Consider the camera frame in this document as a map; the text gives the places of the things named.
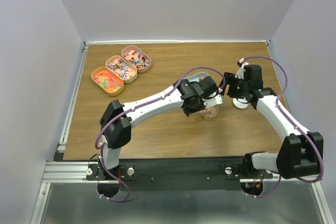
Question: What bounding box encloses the grey candy tray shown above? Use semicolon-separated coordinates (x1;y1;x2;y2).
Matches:
184;72;209;82

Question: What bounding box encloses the clear plastic cup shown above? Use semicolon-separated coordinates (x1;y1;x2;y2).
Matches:
199;106;219;120

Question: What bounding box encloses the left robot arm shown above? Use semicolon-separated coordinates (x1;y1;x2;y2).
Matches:
95;76;223;179

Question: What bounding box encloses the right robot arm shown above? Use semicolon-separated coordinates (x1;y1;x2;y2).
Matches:
224;64;323;179

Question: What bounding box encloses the white round lid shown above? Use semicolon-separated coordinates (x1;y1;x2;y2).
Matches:
233;98;249;109

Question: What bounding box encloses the pink candy tray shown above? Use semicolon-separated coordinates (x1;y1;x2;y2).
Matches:
121;45;152;73

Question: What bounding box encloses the beige candy tray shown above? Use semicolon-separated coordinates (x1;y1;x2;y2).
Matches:
106;56;138;84

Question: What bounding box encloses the orange candy tray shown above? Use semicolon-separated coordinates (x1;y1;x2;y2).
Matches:
91;67;124;97

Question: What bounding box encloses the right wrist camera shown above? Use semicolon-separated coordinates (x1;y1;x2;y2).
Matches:
235;58;249;79

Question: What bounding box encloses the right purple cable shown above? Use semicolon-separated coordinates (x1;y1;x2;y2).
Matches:
238;55;324;199

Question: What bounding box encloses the purple cable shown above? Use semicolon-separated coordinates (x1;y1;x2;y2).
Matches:
238;55;324;199
94;66;226;202

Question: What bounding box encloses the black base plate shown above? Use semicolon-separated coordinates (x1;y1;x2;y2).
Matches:
112;156;253;193

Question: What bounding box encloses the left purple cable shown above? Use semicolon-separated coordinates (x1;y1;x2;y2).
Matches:
94;66;226;202

